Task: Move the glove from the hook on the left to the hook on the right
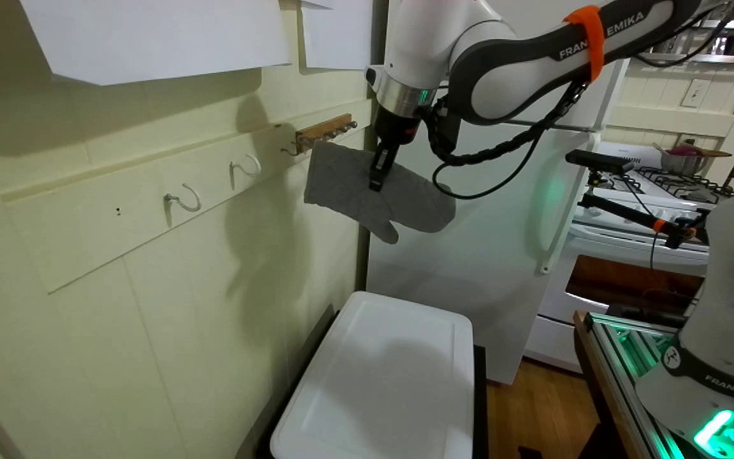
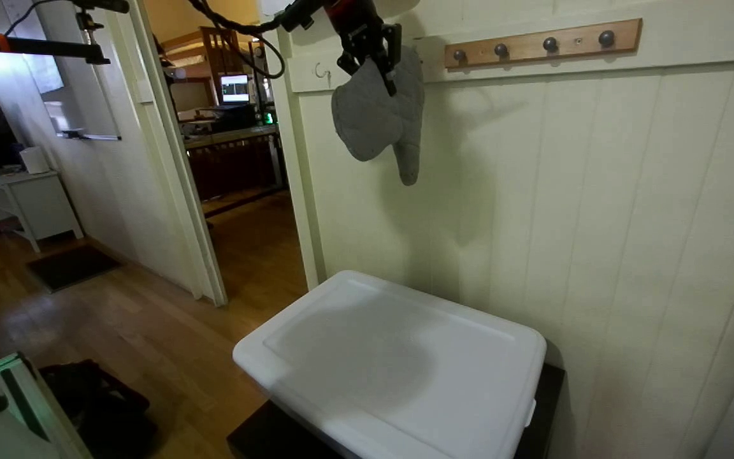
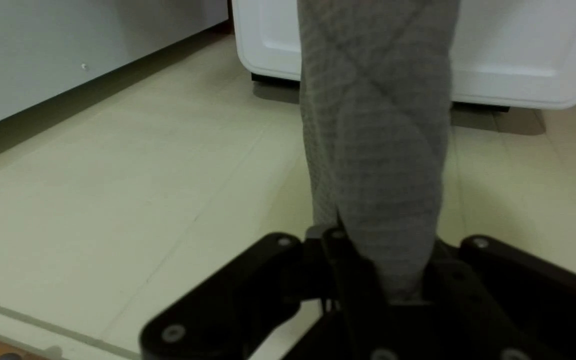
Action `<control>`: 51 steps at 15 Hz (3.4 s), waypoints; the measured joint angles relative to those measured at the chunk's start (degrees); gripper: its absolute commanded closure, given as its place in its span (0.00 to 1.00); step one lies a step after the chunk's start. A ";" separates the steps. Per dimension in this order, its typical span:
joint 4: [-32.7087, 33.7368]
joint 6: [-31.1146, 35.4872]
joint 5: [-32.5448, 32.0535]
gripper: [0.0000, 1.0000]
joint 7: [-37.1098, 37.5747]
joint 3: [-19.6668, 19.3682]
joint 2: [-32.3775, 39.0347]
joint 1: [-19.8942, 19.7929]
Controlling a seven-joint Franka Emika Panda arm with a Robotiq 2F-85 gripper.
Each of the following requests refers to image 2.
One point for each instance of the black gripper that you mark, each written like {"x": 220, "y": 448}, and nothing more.
{"x": 358, "y": 20}

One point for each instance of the grey quilted oven glove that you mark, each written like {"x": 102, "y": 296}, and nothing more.
{"x": 375, "y": 119}

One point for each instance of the lit computer monitor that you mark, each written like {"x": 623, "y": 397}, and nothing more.
{"x": 234, "y": 88}

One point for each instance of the dark wooden counter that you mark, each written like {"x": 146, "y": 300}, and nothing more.
{"x": 234, "y": 161}

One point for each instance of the wooden peg rack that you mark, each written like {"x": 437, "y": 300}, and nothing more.
{"x": 545, "y": 43}

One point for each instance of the white plastic storage bin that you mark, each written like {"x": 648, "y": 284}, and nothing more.
{"x": 393, "y": 357}

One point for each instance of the small white box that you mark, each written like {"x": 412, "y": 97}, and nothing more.
{"x": 33, "y": 158}

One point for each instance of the dark floor mat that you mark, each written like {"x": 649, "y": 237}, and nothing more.
{"x": 68, "y": 269}

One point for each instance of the small white cabinet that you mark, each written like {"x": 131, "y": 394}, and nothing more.
{"x": 31, "y": 205}

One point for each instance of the small metal wall hook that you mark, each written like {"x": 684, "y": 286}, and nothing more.
{"x": 321, "y": 73}

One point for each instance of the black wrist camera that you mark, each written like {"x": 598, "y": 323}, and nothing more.
{"x": 303, "y": 14}

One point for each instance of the white door frame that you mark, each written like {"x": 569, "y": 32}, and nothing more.
{"x": 179, "y": 168}

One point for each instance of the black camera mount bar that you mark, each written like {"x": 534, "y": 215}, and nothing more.
{"x": 35, "y": 47}

